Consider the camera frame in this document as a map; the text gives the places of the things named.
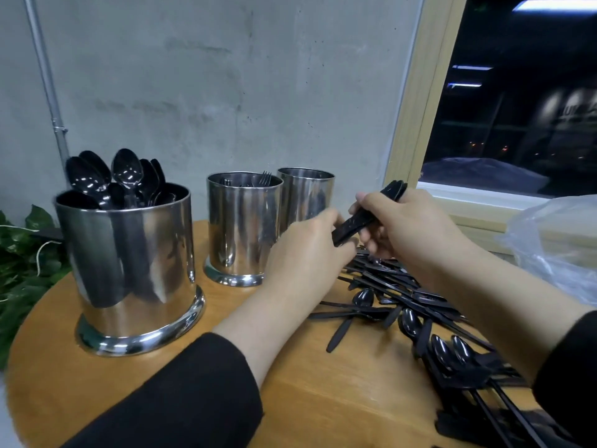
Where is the person's right hand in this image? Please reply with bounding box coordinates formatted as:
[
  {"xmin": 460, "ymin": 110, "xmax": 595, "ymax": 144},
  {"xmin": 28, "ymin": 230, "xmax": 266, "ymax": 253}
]
[{"xmin": 349, "ymin": 189, "xmax": 477, "ymax": 276}]

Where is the dark parked car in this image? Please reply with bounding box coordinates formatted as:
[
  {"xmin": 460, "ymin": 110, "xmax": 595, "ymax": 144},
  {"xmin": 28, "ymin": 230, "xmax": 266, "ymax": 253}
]
[{"xmin": 420, "ymin": 156, "xmax": 552, "ymax": 197}]

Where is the pile of black plastic cutlery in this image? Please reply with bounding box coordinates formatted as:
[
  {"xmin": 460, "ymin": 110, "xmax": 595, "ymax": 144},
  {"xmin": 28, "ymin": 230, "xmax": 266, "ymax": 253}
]
[{"xmin": 308, "ymin": 251, "xmax": 580, "ymax": 448}]

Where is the person's right forearm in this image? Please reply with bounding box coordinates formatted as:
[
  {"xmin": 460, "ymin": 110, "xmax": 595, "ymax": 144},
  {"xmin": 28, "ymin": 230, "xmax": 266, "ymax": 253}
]
[{"xmin": 438, "ymin": 242, "xmax": 597, "ymax": 448}]

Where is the grey metal pipe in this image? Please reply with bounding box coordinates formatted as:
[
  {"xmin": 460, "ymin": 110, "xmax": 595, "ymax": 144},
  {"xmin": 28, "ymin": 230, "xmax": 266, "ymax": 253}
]
[{"xmin": 23, "ymin": 0, "xmax": 71, "ymax": 178}]

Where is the clear plastic bag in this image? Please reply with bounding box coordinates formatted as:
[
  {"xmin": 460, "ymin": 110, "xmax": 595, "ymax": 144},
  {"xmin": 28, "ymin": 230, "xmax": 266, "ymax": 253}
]
[{"xmin": 502, "ymin": 194, "xmax": 597, "ymax": 306}]

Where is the thin white cable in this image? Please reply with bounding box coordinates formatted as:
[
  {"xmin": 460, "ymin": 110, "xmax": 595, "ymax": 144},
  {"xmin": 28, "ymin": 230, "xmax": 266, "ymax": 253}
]
[{"xmin": 0, "ymin": 223, "xmax": 62, "ymax": 276}]

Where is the person's left forearm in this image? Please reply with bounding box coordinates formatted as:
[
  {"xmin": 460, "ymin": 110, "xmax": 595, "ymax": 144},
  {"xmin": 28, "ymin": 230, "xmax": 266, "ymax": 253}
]
[{"xmin": 60, "ymin": 284, "xmax": 323, "ymax": 448}]

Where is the green leafy plant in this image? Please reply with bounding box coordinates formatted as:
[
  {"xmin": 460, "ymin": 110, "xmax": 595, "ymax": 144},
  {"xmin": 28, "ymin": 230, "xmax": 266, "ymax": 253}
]
[{"xmin": 0, "ymin": 205, "xmax": 68, "ymax": 370}]

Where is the person's left hand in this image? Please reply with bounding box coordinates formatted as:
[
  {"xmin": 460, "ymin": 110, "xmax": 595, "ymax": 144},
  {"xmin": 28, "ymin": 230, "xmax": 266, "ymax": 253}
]
[{"xmin": 264, "ymin": 208, "xmax": 358, "ymax": 318}]

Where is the bundle of black cutlery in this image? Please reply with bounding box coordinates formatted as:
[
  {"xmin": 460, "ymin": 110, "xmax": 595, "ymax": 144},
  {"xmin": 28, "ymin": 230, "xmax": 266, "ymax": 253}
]
[{"xmin": 334, "ymin": 182, "xmax": 406, "ymax": 245}]

